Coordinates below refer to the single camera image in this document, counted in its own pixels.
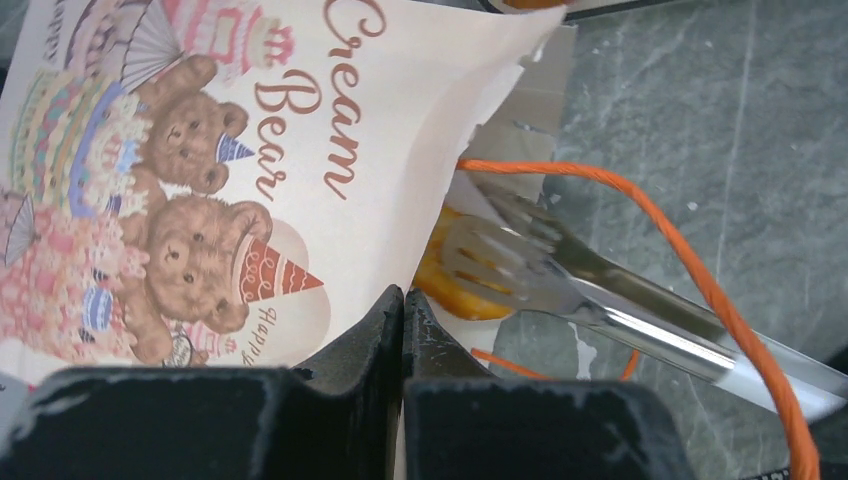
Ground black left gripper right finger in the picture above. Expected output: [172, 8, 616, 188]
[403, 290, 694, 479]

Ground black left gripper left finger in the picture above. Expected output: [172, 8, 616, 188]
[1, 286, 404, 479]

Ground fake long baguette bread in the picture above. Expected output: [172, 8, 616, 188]
[413, 206, 514, 321]

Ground metal kitchen tongs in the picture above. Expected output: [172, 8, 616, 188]
[440, 182, 848, 422]

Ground beige paper bag orange handles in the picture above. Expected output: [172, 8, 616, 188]
[1, 1, 820, 479]

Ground strawberry print tray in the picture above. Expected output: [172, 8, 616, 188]
[477, 0, 669, 21]

